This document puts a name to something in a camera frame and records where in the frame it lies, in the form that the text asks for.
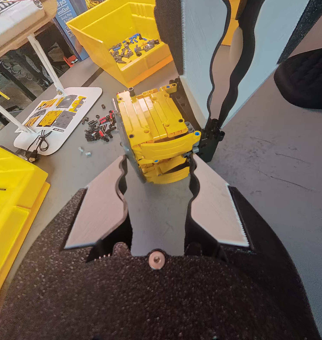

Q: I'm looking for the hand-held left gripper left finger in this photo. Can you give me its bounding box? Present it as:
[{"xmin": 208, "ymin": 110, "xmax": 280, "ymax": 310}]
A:
[{"xmin": 63, "ymin": 155, "xmax": 132, "ymax": 250}]

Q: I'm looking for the blue robot kit box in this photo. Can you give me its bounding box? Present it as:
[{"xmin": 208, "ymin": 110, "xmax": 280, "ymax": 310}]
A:
[{"xmin": 55, "ymin": 0, "xmax": 89, "ymax": 61}]

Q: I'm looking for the black padded armrest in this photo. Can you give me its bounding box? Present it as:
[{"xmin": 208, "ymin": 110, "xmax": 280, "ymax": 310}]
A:
[{"xmin": 273, "ymin": 47, "xmax": 322, "ymax": 110}]

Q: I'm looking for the pile of black red pins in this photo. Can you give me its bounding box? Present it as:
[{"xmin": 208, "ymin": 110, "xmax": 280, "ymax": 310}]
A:
[{"xmin": 81, "ymin": 110, "xmax": 117, "ymax": 142}]

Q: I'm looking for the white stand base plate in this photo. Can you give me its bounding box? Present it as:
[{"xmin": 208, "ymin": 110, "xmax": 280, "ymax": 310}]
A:
[{"xmin": 14, "ymin": 87, "xmax": 103, "ymax": 156}]

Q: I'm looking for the yellow grey sticker sheet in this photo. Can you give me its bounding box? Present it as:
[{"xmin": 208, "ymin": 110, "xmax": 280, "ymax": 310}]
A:
[{"xmin": 22, "ymin": 94, "xmax": 87, "ymax": 132}]

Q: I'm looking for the empty yellow plastic bin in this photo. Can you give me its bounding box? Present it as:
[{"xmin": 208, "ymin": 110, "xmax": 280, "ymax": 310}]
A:
[{"xmin": 222, "ymin": 0, "xmax": 241, "ymax": 46}]

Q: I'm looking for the yellow and black lego model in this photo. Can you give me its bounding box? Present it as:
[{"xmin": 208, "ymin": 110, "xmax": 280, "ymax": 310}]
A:
[{"xmin": 112, "ymin": 78, "xmax": 226, "ymax": 184}]

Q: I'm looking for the heap of grey blue pieces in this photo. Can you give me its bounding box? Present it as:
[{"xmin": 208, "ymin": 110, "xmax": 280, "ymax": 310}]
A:
[{"xmin": 108, "ymin": 33, "xmax": 161, "ymax": 64}]

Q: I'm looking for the yellow bin with many pieces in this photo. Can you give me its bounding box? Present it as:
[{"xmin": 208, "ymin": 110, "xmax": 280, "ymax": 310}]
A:
[{"xmin": 66, "ymin": 1, "xmax": 177, "ymax": 88}]

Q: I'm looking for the yellow bin with few pieces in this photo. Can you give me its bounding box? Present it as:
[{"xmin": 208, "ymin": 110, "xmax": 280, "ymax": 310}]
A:
[{"xmin": 0, "ymin": 143, "xmax": 50, "ymax": 306}]

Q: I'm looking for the white stand pole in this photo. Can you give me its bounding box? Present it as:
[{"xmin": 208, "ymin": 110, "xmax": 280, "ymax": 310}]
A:
[
  {"xmin": 27, "ymin": 35, "xmax": 65, "ymax": 94},
  {"xmin": 0, "ymin": 99, "xmax": 31, "ymax": 133}
]

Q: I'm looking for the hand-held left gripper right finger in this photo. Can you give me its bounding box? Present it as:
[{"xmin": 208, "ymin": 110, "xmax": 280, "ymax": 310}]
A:
[{"xmin": 186, "ymin": 154, "xmax": 250, "ymax": 248}]

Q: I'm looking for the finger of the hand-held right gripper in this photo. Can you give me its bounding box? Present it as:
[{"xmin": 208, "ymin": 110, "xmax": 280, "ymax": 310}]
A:
[
  {"xmin": 181, "ymin": 0, "xmax": 233, "ymax": 125},
  {"xmin": 217, "ymin": 0, "xmax": 310, "ymax": 129}
]

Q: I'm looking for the black cable with plug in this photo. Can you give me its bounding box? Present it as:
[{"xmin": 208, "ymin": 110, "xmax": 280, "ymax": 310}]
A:
[{"xmin": 24, "ymin": 130, "xmax": 50, "ymax": 163}]

